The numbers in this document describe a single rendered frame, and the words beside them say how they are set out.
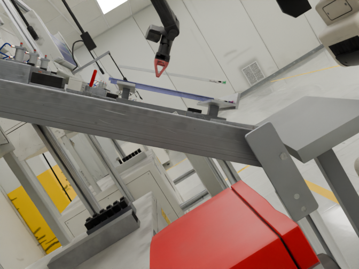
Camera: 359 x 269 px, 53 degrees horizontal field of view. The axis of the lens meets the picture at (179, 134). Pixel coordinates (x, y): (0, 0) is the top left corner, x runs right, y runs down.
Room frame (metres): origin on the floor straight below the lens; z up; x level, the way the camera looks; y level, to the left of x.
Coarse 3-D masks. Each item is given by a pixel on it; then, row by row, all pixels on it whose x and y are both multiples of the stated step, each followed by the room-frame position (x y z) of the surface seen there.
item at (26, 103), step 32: (0, 96) 0.61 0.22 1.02; (32, 96) 0.61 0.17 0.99; (64, 96) 0.61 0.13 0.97; (64, 128) 0.61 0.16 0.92; (96, 128) 0.61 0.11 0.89; (128, 128) 0.61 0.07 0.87; (160, 128) 0.61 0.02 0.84; (192, 128) 0.62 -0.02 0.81; (224, 128) 0.62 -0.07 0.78; (224, 160) 0.62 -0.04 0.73; (256, 160) 0.62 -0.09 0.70
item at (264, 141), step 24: (0, 24) 1.28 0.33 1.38; (264, 144) 0.57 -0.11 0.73; (264, 168) 0.57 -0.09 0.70; (288, 168) 0.57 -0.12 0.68; (288, 192) 0.57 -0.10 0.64; (96, 216) 1.12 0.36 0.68; (120, 216) 0.99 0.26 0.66; (96, 240) 0.95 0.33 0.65; (48, 264) 0.94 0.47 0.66; (72, 264) 0.94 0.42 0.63
